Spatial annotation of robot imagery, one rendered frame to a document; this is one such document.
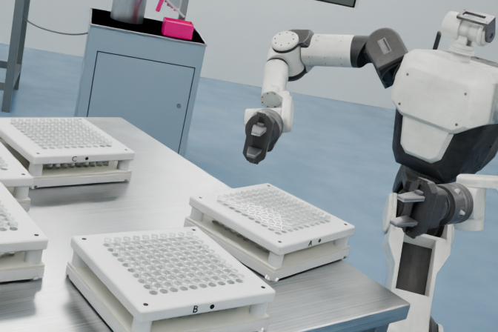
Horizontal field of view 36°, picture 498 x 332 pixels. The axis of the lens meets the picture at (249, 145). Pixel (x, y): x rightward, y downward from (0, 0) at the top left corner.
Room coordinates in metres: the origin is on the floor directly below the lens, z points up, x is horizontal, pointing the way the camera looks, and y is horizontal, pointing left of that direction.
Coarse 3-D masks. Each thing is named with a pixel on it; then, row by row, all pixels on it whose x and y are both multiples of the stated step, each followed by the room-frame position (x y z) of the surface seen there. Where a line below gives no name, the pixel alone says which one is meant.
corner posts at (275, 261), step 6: (192, 210) 1.44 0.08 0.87; (198, 210) 1.43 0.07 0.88; (192, 216) 1.44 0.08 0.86; (198, 216) 1.43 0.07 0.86; (336, 240) 1.47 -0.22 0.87; (342, 240) 1.47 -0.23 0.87; (342, 246) 1.47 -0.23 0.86; (270, 252) 1.31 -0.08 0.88; (270, 258) 1.30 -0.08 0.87; (276, 258) 1.30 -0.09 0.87; (282, 258) 1.31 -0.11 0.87; (270, 264) 1.30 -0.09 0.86; (276, 264) 1.30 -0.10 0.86
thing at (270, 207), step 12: (264, 192) 1.54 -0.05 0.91; (240, 204) 1.44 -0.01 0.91; (252, 204) 1.45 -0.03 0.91; (264, 204) 1.47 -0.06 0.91; (276, 204) 1.49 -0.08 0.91; (288, 204) 1.51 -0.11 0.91; (264, 216) 1.40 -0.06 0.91; (276, 216) 1.42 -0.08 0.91; (288, 216) 1.43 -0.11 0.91; (300, 216) 1.45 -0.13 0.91; (312, 216) 1.45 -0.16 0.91
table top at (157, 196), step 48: (144, 144) 1.94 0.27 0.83; (48, 192) 1.48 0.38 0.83; (96, 192) 1.53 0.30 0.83; (144, 192) 1.60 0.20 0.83; (192, 192) 1.66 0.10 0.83; (48, 240) 1.26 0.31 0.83; (0, 288) 1.06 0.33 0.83; (48, 288) 1.09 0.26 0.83; (288, 288) 1.28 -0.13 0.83; (336, 288) 1.33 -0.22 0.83; (384, 288) 1.37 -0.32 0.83
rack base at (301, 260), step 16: (192, 224) 1.43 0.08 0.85; (208, 224) 1.43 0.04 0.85; (224, 240) 1.38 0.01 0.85; (240, 240) 1.39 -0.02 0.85; (240, 256) 1.34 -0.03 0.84; (256, 256) 1.33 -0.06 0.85; (288, 256) 1.36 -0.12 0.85; (304, 256) 1.38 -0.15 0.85; (320, 256) 1.40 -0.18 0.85; (336, 256) 1.45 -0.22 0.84; (272, 272) 1.29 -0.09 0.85; (288, 272) 1.33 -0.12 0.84
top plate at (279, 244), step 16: (224, 192) 1.51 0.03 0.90; (208, 208) 1.41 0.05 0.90; (224, 208) 1.42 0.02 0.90; (224, 224) 1.38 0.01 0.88; (240, 224) 1.36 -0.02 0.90; (256, 224) 1.37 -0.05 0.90; (320, 224) 1.45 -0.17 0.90; (336, 224) 1.47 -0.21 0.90; (256, 240) 1.33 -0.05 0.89; (272, 240) 1.31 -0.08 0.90; (288, 240) 1.33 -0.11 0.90; (304, 240) 1.35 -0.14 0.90; (320, 240) 1.39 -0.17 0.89
